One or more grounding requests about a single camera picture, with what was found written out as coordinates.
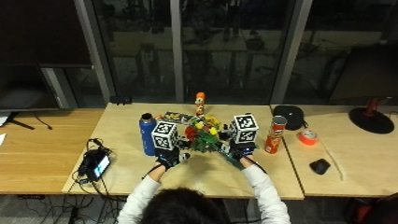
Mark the red chip can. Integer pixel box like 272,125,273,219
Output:
264,115,289,155

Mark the colourful snack packet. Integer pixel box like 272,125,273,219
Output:
155,111,197,126

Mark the black zip pouch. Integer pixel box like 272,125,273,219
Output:
272,105,309,132

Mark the bundle of black cables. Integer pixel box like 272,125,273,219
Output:
18,178,125,224

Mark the black computer mouse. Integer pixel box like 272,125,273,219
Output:
309,158,332,175

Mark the black cable on table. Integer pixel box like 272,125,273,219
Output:
32,111,55,131

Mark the thin white stick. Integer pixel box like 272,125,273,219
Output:
320,145,346,182

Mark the blue water bottle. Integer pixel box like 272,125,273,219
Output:
139,112,160,157

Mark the white marker cube on right glove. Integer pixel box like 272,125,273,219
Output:
230,113,260,145

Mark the colourful flower bouquet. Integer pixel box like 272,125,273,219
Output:
184,115,246,171

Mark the person's left hand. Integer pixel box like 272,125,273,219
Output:
155,139,193,171

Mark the black handheld device with screen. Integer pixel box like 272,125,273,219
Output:
77,148,113,183

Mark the orange chip can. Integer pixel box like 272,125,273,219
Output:
195,91,208,118

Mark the small black box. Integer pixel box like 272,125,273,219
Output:
109,95,133,105

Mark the black monitor stand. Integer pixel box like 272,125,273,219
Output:
6,111,37,131

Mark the white paper sheet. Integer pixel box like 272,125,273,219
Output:
0,112,12,128

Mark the person's right hand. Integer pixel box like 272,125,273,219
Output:
218,123,260,163

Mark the red and black bag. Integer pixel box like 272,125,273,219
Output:
348,191,398,224

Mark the black monitor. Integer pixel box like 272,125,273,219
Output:
0,63,60,113

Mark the black lamp base red stem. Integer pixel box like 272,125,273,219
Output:
348,97,397,135

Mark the white marker cube on left glove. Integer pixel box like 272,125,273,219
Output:
151,120,180,151

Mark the white marker cube on glove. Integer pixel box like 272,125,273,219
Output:
230,113,260,145
151,120,180,151

